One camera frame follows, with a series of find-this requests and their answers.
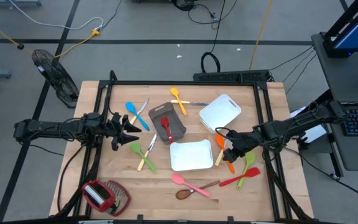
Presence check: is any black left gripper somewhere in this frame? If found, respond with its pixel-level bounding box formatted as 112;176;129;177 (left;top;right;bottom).
104;112;142;147

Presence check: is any lime green silicone spoon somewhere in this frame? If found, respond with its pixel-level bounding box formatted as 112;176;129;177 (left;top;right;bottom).
236;151;256;190

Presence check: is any orange silicone spoon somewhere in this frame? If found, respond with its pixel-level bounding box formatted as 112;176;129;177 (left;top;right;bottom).
215;134;236;174

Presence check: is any blue silicone spoon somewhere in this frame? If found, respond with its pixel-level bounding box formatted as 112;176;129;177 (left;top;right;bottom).
125;101;150;132

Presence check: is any red silicone spatula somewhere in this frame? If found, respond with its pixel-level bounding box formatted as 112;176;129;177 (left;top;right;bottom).
218;167;261;187

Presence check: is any red silicone spoon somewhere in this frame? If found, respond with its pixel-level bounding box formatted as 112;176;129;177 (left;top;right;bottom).
160;116;174;143

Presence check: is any grey translucent plastic bin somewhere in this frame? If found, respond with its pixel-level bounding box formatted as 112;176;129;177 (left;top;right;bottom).
148;102;187;145

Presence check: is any yellow silicone spoon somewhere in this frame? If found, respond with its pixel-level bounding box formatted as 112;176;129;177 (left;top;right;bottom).
170;87;188;116

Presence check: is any white plastic bin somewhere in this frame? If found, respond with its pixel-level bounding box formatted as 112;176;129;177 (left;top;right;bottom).
199;93;242;134
169;139;214;172

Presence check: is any pink silicone spoon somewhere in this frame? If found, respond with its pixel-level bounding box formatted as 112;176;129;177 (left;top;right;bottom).
171;173;211;198

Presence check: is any black power strip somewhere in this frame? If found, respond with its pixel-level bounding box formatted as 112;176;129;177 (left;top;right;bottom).
193;69;272;83

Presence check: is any red steel box grater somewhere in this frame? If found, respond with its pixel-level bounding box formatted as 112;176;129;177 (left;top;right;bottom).
81;179;132;217

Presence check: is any white paper sheet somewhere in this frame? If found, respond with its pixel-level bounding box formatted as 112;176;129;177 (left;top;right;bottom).
290;107;328;144

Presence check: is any brown wooden spoon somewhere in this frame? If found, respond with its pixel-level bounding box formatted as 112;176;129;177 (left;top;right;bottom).
175;180;221;200

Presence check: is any black floor fan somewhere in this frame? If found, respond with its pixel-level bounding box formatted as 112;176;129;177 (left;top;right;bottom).
31;49;80;109

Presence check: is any grey equipment cart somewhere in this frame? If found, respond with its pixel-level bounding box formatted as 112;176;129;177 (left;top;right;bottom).
311;32;358;180

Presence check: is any black monitor with blue screen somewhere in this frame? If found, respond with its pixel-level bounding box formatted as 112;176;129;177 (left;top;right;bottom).
323;0;358;58

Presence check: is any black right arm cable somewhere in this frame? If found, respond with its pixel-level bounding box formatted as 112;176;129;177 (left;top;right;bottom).
215;126;239;141

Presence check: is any black arm base cable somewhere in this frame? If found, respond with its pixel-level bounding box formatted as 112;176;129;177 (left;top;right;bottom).
57;144;85;214

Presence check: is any thin black cable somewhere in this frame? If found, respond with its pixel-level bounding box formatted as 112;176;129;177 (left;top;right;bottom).
268;45;315;72
285;53;318;95
282;49;317;84

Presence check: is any black coiled floor cable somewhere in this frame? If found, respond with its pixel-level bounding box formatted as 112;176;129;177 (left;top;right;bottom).
200;0;226;74

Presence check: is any yellow extension cable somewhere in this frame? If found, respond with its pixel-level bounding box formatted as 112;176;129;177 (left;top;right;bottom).
0;14;101;59

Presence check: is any yellow floor cable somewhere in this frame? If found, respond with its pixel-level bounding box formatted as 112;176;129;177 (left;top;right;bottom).
249;0;274;71

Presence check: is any black floor power cable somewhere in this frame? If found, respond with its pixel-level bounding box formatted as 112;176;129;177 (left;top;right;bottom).
283;146;358;205

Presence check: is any white power cable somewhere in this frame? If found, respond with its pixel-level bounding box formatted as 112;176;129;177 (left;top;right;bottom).
9;0;104;31

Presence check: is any black cable bundle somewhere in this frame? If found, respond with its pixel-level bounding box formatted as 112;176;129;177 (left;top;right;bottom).
172;0;239;30

